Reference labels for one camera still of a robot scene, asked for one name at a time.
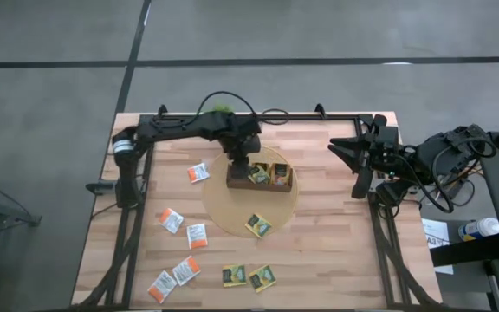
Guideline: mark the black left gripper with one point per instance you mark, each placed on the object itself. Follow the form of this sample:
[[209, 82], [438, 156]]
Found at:
[[243, 147]]

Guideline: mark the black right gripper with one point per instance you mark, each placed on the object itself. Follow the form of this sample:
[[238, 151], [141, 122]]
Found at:
[[386, 147]]

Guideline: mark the brown wooden tea organizer box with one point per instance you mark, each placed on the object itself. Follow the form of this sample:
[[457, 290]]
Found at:
[[241, 185]]

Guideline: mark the yellow green tea packet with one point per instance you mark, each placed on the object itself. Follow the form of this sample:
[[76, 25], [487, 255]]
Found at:
[[281, 174]]

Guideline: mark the white orange Tazo tea packet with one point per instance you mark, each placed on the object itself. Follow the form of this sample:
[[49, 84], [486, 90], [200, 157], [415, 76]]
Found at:
[[162, 286], [198, 173], [172, 220], [197, 236], [186, 270]]

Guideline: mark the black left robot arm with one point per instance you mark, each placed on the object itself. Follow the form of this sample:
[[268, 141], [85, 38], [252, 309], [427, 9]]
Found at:
[[176, 128]]

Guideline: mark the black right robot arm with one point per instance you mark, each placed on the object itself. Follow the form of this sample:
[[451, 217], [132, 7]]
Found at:
[[431, 158]]

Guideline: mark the small green potted plant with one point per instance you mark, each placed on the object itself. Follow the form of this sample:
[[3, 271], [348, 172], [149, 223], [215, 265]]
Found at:
[[221, 107]]

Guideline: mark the round woven straw placemat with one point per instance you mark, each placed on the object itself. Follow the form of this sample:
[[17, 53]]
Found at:
[[232, 212]]

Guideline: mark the white paper sheet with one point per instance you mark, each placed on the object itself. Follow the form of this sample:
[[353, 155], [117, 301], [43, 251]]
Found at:
[[438, 229]]

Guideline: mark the white bottle blue yellow label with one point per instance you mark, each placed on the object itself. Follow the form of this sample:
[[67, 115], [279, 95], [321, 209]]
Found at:
[[485, 226]]

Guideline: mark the grey metal stand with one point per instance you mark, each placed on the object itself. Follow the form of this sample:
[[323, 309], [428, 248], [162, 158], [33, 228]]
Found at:
[[24, 219]]

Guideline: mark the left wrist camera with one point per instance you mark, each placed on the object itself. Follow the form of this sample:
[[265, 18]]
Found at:
[[253, 126]]

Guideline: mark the black aluminium table frame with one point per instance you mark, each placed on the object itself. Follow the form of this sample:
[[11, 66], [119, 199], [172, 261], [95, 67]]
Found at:
[[310, 117]]

